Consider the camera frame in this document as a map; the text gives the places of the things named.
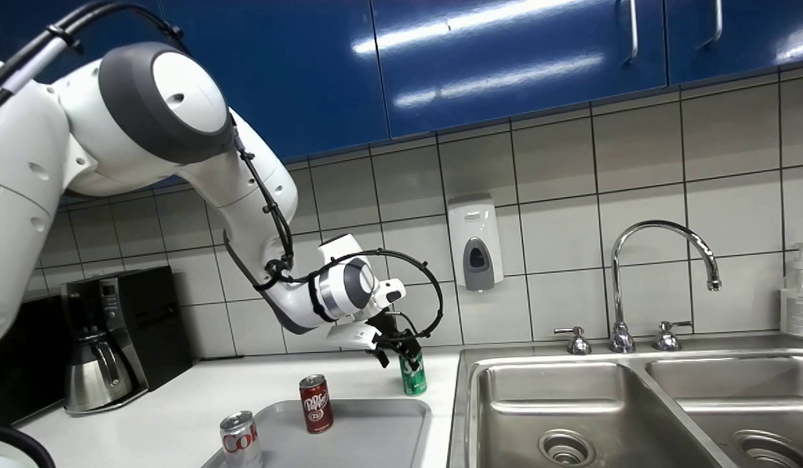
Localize green Sprite can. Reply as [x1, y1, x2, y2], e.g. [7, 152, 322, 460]
[400, 352, 426, 394]

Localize chrome gooseneck faucet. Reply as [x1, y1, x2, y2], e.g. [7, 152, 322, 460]
[608, 217, 721, 352]

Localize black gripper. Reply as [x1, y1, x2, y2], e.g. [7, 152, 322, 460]
[369, 311, 424, 367]

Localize blue upper cabinets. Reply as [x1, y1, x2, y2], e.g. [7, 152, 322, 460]
[0, 0, 803, 193]

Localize white wall soap dispenser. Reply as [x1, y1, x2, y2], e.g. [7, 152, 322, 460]
[450, 196, 504, 290]

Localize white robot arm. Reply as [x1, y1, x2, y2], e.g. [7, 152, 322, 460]
[0, 42, 412, 355]

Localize left chrome faucet handle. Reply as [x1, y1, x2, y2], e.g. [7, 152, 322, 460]
[552, 324, 591, 355]

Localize silver diet soda can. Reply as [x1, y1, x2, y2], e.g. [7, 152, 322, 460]
[217, 410, 257, 454]

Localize right chrome faucet handle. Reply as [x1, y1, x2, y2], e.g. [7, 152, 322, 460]
[654, 320, 690, 350]

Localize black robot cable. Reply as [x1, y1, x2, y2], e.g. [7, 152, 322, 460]
[0, 0, 446, 343]

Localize clear soap pump bottle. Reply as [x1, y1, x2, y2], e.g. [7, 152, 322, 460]
[778, 243, 803, 338]

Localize chrome faucet handle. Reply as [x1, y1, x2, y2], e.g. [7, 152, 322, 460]
[654, 320, 690, 350]
[552, 324, 591, 355]

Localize black coffee maker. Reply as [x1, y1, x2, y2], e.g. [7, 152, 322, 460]
[0, 265, 195, 423]

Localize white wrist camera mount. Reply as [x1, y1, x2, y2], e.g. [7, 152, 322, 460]
[326, 323, 381, 350]

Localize stainless steel double sink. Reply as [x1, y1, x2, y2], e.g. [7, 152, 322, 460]
[446, 349, 803, 468]

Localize grey plastic tray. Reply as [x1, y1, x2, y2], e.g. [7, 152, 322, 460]
[200, 398, 434, 468]

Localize red soda can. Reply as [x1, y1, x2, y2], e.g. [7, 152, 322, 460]
[298, 375, 331, 433]

